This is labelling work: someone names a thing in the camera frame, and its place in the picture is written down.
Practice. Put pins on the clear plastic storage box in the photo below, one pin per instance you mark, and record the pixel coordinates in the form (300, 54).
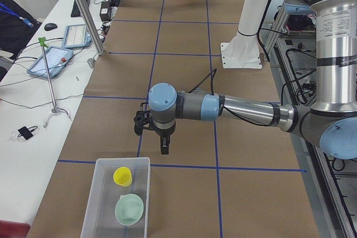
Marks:
(100, 220)

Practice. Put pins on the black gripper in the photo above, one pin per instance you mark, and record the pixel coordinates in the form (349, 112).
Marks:
(163, 134)

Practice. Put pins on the aluminium side rack frame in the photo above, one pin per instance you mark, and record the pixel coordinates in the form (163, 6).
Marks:
(330, 182)

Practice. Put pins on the black computer mouse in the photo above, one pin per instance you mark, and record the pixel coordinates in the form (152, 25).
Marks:
(50, 26)

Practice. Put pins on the red object at corner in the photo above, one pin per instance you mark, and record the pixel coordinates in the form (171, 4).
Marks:
(14, 229)

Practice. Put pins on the small black device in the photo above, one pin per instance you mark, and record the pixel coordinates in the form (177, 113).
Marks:
(27, 133)

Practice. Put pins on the metal reacher grabber tool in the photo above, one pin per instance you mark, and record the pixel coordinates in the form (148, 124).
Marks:
(56, 110)

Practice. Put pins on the black power adapter box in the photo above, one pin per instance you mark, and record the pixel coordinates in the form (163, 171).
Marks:
(105, 11)

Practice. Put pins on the blue teach pendant tablet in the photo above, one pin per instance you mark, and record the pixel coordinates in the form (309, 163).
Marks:
(57, 59)

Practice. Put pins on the person in dark clothes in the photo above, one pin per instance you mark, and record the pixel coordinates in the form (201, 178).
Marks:
(17, 27)

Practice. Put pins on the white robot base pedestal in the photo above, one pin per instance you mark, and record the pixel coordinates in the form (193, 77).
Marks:
(242, 52)

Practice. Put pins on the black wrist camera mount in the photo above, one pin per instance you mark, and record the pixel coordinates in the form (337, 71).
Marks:
(143, 120)

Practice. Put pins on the mint green bowl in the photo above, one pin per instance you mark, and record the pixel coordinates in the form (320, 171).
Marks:
(129, 209)

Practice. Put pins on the yellow plastic cup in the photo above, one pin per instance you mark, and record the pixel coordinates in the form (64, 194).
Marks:
(122, 176)

